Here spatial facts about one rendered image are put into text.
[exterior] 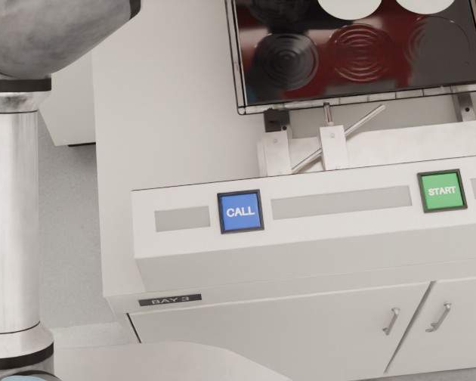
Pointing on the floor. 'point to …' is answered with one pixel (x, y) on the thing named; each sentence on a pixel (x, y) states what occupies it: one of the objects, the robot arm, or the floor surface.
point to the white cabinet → (332, 320)
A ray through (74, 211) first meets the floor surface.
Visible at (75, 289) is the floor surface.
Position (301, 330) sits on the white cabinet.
